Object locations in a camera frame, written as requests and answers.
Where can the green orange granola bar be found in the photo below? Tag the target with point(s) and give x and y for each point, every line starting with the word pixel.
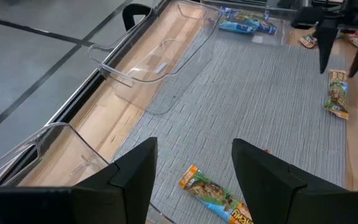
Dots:
pixel 210 193
pixel 308 41
pixel 337 93

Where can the clear plastic bin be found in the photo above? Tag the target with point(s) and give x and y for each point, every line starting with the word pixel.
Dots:
pixel 57 155
pixel 154 62
pixel 278 31

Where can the grey woven placemat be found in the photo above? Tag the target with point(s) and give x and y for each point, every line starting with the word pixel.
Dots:
pixel 244 93

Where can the black frame clamp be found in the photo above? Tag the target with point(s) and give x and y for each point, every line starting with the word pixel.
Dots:
pixel 134 12

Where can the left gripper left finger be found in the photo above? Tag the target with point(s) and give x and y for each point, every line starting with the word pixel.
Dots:
pixel 104 202

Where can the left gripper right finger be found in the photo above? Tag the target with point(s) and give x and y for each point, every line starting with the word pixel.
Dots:
pixel 291 199

